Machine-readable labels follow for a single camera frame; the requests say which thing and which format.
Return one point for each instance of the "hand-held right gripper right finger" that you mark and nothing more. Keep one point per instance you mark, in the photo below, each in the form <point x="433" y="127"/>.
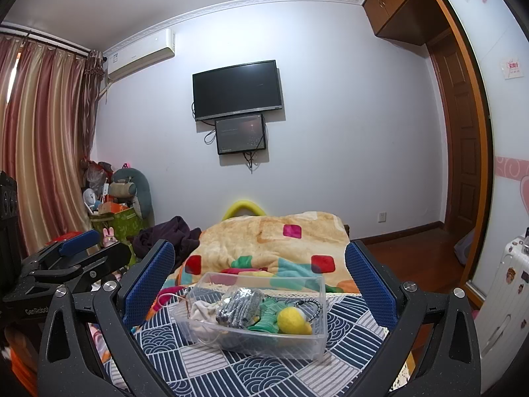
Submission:
<point x="370" y="287"/>

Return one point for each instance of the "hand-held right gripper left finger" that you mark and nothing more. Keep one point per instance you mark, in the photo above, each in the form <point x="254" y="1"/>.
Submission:
<point x="148" y="287"/>

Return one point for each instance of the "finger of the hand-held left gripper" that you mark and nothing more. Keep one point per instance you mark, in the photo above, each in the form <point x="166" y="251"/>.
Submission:
<point x="78" y="242"/>
<point x="91" y="260"/>

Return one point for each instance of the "white knit cloth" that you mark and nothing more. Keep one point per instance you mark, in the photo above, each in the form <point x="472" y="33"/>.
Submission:
<point x="202" y="311"/>

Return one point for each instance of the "yellow round plush toy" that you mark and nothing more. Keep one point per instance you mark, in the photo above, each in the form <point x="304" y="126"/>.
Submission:
<point x="293" y="320"/>

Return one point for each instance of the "green knit glove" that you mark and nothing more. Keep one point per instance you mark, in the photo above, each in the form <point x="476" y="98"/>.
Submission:
<point x="266" y="318"/>

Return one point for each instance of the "clear plastic storage box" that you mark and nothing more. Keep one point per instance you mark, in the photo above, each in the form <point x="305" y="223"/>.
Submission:
<point x="248" y="331"/>

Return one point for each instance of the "red box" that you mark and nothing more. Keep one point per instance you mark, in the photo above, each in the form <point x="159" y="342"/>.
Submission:
<point x="62" y="238"/>

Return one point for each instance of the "pink rabbit toy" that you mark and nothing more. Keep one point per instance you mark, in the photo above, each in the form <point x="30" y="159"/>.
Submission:
<point x="109" y="238"/>

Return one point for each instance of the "green shopping bag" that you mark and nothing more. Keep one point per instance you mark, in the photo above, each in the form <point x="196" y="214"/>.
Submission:
<point x="124" y="223"/>

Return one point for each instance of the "dark purple clothing pile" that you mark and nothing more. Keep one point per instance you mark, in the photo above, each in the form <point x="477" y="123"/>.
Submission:
<point x="169" y="235"/>

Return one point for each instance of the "orange plastic bag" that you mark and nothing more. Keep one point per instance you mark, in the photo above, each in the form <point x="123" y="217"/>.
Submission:
<point x="18" y="364"/>

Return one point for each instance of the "grey plush toy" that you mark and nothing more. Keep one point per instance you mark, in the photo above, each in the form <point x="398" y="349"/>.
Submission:
<point x="128" y="186"/>

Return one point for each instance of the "red plastic bag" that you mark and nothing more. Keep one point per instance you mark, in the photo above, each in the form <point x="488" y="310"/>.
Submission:
<point x="97" y="169"/>

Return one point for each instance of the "grey plastic bag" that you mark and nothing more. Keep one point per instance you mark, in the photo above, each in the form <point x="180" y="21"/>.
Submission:
<point x="465" y="248"/>

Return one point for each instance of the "striped brown curtain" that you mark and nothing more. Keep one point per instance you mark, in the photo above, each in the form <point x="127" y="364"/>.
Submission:
<point x="45" y="132"/>

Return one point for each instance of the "orange fleece blanket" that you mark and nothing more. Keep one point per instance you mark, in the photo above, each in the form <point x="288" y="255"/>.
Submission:
<point x="264" y="240"/>

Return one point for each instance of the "blue patterned bed sheet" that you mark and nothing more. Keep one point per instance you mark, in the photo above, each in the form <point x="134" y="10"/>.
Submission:
<point x="248" y="372"/>

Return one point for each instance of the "white suitcase with stickers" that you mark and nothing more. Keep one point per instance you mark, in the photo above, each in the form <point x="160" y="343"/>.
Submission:
<point x="504" y="297"/>

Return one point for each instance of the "brown wooden door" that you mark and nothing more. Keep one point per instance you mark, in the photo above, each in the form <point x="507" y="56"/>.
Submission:
<point x="463" y="153"/>

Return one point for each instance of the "white air conditioner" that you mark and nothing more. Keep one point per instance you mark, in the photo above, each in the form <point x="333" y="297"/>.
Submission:
<point x="140" y="53"/>

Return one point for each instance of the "white sliding wardrobe door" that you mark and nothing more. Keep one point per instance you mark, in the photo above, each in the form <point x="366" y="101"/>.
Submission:
<point x="508" y="132"/>

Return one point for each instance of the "white and red door label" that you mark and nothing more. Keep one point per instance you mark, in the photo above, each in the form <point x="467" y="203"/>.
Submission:
<point x="512" y="67"/>

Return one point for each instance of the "wooden overhead cabinet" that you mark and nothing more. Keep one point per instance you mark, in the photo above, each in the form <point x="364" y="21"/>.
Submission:
<point x="396" y="0"/>

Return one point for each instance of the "small black wall monitor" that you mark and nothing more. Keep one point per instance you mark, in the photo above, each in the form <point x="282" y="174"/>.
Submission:
<point x="239" y="134"/>

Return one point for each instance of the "wall-mounted black television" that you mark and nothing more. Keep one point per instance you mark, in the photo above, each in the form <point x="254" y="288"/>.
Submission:
<point x="237" y="89"/>

